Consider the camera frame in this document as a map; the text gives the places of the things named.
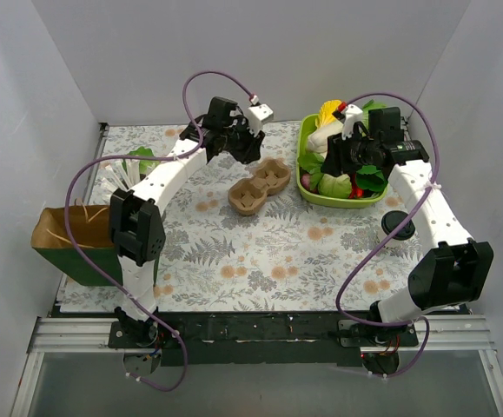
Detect brown pulp cup carrier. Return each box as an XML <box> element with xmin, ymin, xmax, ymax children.
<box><xmin>228</xmin><ymin>158</ymin><xmax>291</xmax><ymax>216</ymax></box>

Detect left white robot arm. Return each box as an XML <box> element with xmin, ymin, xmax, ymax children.
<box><xmin>109</xmin><ymin>96</ymin><xmax>274</xmax><ymax>348</ymax></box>

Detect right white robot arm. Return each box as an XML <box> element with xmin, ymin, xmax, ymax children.
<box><xmin>321</xmin><ymin>103</ymin><xmax>493</xmax><ymax>346</ymax></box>

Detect red pepper toy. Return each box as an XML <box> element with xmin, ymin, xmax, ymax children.
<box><xmin>349</xmin><ymin>174</ymin><xmax>364</xmax><ymax>199</ymax></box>

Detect purple onion toy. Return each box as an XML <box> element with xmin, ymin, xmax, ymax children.
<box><xmin>300</xmin><ymin>173</ymin><xmax>318</xmax><ymax>194</ymax></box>

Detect large napa cabbage toy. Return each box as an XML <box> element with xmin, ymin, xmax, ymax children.
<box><xmin>306</xmin><ymin>100</ymin><xmax>387</xmax><ymax>155</ymax></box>

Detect yellow leafy vegetable toy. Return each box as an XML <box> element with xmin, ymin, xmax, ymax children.
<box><xmin>315</xmin><ymin>100</ymin><xmax>347</xmax><ymax>129</ymax></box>

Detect green plastic basket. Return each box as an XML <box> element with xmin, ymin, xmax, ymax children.
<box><xmin>295</xmin><ymin>114</ymin><xmax>388</xmax><ymax>209</ymax></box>

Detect small bok choy toy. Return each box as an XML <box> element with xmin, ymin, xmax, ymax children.
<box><xmin>127</xmin><ymin>146</ymin><xmax>159</xmax><ymax>175</ymax></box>

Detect brown green paper bag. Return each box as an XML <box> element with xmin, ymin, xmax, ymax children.
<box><xmin>30</xmin><ymin>202</ymin><xmax>165</xmax><ymax>293</ymax></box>

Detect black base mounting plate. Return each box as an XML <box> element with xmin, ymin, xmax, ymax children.
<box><xmin>108</xmin><ymin>311</ymin><xmax>418</xmax><ymax>367</ymax></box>

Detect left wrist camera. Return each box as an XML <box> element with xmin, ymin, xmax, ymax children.
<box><xmin>246</xmin><ymin>104</ymin><xmax>274</xmax><ymax>134</ymax></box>

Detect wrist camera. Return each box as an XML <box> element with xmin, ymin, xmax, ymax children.
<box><xmin>246</xmin><ymin>104</ymin><xmax>274</xmax><ymax>134</ymax></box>
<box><xmin>333</xmin><ymin>102</ymin><xmax>363</xmax><ymax>140</ymax></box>

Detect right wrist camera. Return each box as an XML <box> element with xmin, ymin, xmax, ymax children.
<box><xmin>333</xmin><ymin>102</ymin><xmax>363</xmax><ymax>140</ymax></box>

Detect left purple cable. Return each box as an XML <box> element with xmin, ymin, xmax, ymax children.
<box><xmin>63</xmin><ymin>70</ymin><xmax>259</xmax><ymax>392</ymax></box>

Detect purple cable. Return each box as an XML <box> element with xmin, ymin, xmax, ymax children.
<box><xmin>335</xmin><ymin>91</ymin><xmax>441</xmax><ymax>379</ymax></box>
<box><xmin>63</xmin><ymin>70</ymin><xmax>259</xmax><ymax>392</ymax></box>

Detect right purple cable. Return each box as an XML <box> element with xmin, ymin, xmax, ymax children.
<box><xmin>335</xmin><ymin>91</ymin><xmax>441</xmax><ymax>379</ymax></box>

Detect aluminium frame rail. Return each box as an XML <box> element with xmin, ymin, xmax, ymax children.
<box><xmin>12</xmin><ymin>310</ymin><xmax>503</xmax><ymax>416</ymax></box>

